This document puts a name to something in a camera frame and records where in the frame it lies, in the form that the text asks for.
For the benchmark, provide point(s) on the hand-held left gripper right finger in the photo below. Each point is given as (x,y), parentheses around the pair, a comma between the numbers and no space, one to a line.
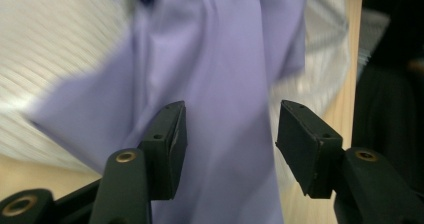
(306,150)

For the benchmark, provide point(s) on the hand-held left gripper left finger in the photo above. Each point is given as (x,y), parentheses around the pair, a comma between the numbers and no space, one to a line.
(166,150)

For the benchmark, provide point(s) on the purple cloth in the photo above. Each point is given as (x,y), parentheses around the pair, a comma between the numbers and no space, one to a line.
(206,67)

